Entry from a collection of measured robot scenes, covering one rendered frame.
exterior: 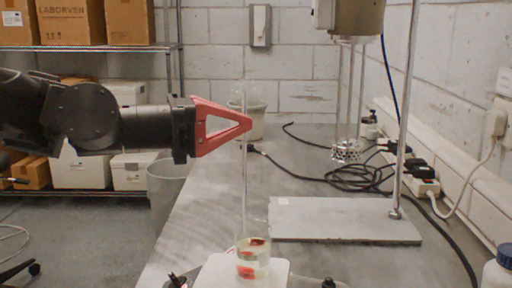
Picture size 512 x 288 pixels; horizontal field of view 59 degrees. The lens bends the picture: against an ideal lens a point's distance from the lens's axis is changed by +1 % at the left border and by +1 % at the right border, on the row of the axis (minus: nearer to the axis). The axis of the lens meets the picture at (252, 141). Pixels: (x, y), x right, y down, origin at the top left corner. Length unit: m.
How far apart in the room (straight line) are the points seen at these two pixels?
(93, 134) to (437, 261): 0.66
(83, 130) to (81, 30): 2.32
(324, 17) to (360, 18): 0.06
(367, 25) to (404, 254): 0.43
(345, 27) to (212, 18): 2.12
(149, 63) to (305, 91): 1.03
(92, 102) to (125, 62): 2.62
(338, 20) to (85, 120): 0.54
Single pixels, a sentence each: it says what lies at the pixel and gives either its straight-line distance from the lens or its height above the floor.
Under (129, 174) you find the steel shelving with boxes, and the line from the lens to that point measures 2.77.
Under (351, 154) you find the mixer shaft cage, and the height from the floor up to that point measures 0.91.
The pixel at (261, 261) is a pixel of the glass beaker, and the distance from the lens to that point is 0.60.
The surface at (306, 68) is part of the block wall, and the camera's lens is 2.94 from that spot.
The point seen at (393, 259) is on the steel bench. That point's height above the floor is 0.75.
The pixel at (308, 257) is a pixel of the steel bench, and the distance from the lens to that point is 0.85.
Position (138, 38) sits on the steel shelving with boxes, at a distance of 2.65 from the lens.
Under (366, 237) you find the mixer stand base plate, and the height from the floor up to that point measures 0.76.
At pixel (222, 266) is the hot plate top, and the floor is 0.84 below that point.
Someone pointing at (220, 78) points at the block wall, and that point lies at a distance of 2.95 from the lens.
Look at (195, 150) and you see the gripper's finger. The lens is 0.52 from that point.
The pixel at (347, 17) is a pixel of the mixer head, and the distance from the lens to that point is 0.85.
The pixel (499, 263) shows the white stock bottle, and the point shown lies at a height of 0.86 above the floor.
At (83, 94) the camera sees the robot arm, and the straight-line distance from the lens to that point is 0.45.
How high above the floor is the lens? 1.18
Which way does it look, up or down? 16 degrees down
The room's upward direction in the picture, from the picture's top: straight up
